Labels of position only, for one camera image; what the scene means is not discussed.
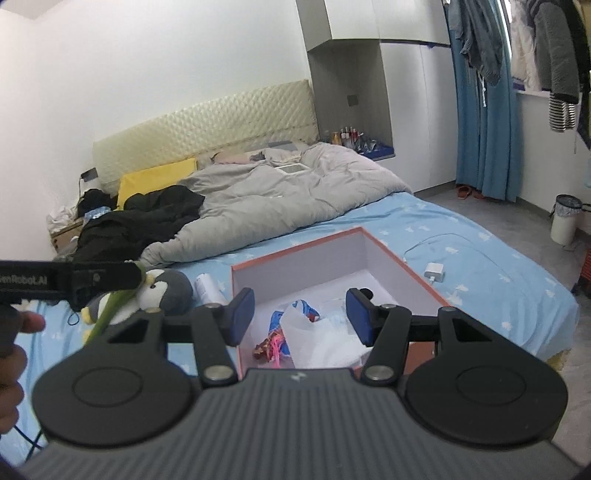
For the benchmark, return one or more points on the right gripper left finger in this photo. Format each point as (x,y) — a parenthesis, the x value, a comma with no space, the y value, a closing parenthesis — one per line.
(237,316)

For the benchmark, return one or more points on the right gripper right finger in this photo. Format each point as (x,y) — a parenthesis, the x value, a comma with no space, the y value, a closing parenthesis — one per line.
(363,314)

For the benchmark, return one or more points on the blue Vinda tissue pack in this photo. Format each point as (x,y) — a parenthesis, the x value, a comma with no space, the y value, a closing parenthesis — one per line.
(294,314)

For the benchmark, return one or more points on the green massage stick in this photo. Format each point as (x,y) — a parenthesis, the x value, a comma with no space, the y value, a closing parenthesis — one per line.
(114,306)

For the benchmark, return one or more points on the red foil snack packet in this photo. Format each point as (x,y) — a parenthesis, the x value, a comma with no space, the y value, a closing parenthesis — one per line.
(269,350)

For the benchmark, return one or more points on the person's left hand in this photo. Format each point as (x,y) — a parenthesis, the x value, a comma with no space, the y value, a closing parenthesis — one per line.
(13,365)

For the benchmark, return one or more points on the white spray can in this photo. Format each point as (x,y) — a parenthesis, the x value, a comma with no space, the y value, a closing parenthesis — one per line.
(208,290)

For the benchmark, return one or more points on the pink open cardboard box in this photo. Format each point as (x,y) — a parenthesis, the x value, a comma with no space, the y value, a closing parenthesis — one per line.
(320,272)

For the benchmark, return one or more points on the black clothing pile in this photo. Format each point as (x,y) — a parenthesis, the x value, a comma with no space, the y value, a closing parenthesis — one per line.
(145,219)

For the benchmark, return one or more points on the grey penguin plush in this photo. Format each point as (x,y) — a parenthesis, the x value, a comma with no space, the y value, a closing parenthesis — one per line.
(168,290)

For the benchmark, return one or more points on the white phone charger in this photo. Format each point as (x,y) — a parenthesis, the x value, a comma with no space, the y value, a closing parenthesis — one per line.
(434,272)

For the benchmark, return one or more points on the light blue star bedsheet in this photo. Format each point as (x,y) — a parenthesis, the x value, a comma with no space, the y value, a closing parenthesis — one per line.
(484,277)

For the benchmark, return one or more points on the grey duvet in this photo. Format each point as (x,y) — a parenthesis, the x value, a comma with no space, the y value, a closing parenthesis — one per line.
(245,204)

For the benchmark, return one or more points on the yellow pillow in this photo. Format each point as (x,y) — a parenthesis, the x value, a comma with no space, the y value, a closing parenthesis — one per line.
(154,178)

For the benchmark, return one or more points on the cream padded headboard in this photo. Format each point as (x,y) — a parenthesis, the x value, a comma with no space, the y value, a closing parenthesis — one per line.
(243,120)

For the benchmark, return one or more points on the blue curtain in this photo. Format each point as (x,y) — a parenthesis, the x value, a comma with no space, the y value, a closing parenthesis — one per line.
(490,154)

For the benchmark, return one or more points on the white waste bin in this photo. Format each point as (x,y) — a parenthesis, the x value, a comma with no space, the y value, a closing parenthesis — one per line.
(565,216)

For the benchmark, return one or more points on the white wardrobe cabinet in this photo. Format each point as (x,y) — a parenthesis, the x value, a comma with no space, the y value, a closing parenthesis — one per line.
(386,69)

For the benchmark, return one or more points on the denim jacket hanging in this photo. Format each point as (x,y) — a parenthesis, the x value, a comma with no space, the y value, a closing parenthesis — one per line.
(475,26)

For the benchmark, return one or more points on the grey striped sweater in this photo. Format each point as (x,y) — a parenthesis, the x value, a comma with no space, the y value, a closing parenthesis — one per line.
(562,57)

